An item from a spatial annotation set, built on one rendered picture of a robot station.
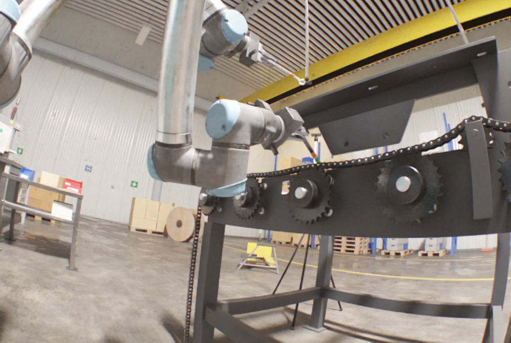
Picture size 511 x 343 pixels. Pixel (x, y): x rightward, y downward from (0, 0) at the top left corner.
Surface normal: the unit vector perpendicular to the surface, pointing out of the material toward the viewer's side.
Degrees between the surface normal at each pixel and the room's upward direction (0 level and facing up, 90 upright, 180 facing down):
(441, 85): 90
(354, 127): 90
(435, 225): 90
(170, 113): 122
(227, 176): 108
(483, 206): 90
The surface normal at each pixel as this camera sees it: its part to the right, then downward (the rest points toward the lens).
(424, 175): -0.77, -0.26
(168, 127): 0.00, 0.26
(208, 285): 0.63, -0.16
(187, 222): -0.37, -0.31
